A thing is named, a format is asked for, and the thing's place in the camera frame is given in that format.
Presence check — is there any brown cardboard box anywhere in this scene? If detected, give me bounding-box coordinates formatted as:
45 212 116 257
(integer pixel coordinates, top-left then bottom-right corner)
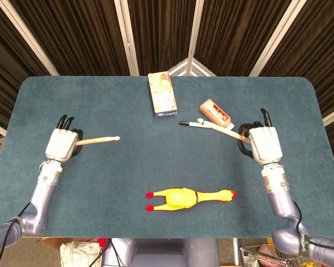
42 237 101 251

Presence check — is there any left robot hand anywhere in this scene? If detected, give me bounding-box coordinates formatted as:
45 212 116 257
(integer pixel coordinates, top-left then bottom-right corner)
45 114 84 164

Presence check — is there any blue white carton box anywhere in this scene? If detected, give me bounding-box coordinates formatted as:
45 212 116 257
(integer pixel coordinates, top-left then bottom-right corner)
148 71 179 118

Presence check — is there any brown drink bottle white cap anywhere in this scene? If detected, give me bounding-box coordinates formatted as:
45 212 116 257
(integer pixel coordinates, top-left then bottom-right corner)
199 98 235 130

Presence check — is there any blue felt table cover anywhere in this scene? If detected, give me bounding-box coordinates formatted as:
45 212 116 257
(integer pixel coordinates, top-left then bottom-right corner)
0 75 334 239

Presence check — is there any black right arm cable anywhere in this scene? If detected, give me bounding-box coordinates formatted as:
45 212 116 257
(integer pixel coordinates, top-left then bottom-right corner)
293 200 334 251

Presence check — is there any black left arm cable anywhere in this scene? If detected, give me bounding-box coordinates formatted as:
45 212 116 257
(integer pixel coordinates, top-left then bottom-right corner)
0 201 31 267

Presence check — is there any metal wire basket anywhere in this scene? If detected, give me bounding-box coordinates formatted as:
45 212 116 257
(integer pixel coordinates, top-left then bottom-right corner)
239 244 298 267

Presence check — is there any white checked bag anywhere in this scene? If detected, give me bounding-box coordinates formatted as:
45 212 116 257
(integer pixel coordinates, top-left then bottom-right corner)
60 241 103 267

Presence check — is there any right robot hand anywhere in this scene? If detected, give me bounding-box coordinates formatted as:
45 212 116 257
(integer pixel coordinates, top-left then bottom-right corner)
237 107 283 167

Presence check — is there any white marker black cap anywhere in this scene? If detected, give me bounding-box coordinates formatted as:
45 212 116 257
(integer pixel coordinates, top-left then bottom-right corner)
179 120 214 129

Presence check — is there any red object under table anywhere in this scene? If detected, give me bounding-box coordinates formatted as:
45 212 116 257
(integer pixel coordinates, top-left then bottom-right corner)
96 238 110 251

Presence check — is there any plain wooden drumstick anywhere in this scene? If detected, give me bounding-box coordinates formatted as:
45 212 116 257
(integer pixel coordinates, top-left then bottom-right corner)
75 136 121 146

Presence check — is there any yellow rubber chicken toy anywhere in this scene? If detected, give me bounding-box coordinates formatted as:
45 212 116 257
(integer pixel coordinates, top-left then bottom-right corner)
145 187 238 212

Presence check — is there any brown folding screen white frame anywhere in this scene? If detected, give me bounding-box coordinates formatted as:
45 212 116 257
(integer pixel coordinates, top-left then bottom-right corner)
0 0 334 192

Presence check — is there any grey robot torso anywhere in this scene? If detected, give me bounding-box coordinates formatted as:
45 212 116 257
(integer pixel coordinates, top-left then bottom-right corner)
101 238 220 267

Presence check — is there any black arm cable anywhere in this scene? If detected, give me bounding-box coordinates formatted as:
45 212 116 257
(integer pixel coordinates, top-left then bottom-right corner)
0 201 31 267
293 200 334 251

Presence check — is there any wooden drumstick dark ringed tip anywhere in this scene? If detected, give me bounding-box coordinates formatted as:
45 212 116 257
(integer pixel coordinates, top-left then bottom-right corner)
197 117 251 144

